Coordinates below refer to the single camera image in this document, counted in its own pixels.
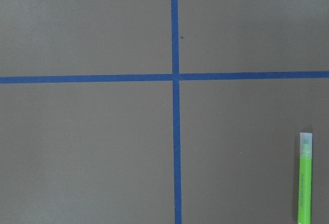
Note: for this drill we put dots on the green highlighter pen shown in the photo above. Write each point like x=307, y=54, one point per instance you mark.
x=305, y=178

